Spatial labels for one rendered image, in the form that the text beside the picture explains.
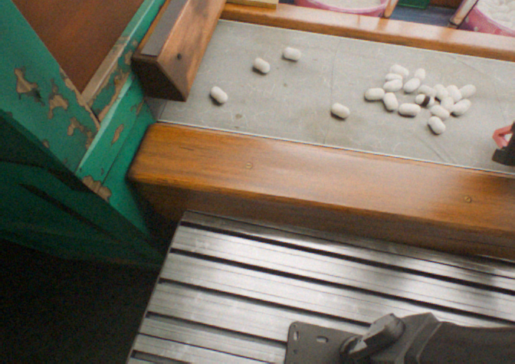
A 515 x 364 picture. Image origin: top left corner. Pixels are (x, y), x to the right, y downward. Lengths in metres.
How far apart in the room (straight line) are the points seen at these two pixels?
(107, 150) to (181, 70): 0.15
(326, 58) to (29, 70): 0.48
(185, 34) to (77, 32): 0.16
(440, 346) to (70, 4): 0.44
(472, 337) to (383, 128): 0.34
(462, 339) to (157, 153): 0.39
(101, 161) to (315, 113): 0.33
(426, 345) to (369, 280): 0.19
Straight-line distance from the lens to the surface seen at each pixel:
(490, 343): 0.26
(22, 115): 0.29
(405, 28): 0.71
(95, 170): 0.36
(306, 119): 0.47
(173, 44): 0.43
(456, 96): 0.61
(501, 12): 1.01
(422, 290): 0.50
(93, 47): 0.37
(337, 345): 0.43
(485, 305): 0.55
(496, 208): 0.49
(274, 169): 0.38
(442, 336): 0.29
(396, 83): 0.57
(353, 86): 0.56
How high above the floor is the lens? 1.09
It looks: 61 degrees down
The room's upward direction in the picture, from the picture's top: 8 degrees clockwise
